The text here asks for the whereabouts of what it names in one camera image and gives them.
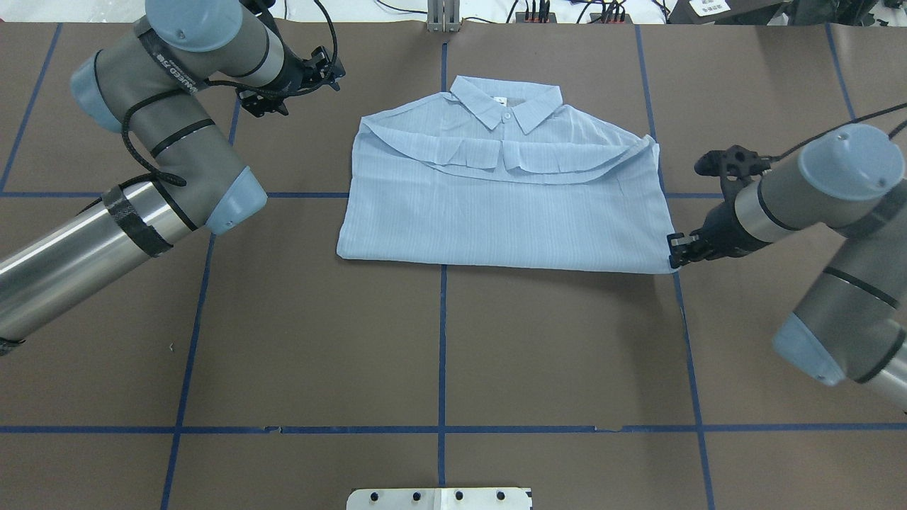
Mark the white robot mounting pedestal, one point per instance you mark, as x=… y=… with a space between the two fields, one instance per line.
x=441 y=498

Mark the light blue striped shirt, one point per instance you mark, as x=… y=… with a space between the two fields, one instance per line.
x=504 y=173

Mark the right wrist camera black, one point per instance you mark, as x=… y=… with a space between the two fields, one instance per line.
x=736 y=168

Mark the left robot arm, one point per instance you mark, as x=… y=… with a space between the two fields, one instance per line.
x=187 y=174

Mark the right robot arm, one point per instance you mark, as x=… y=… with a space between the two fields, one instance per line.
x=851 y=180

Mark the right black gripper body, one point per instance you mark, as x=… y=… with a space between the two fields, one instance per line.
x=724 y=231

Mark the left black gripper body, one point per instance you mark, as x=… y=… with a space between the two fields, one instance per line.
x=293 y=71

